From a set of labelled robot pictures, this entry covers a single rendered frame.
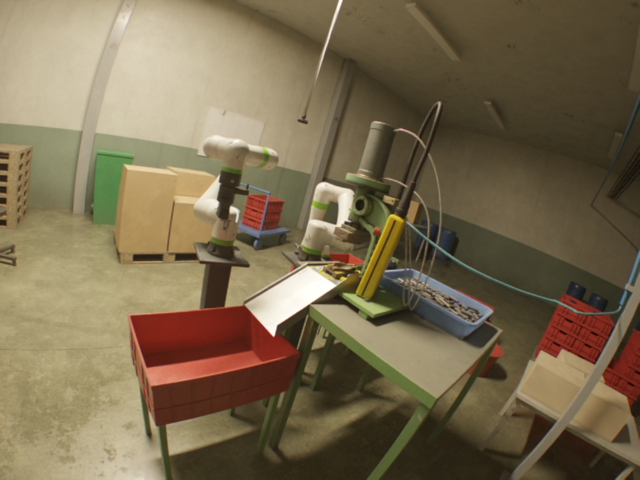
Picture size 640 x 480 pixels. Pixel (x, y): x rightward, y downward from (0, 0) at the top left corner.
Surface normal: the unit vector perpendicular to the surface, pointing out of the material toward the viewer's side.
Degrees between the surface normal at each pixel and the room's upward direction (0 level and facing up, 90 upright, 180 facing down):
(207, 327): 90
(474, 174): 90
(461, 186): 90
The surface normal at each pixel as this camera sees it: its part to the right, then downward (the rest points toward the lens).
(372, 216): -0.73, -0.04
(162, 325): 0.65, 0.35
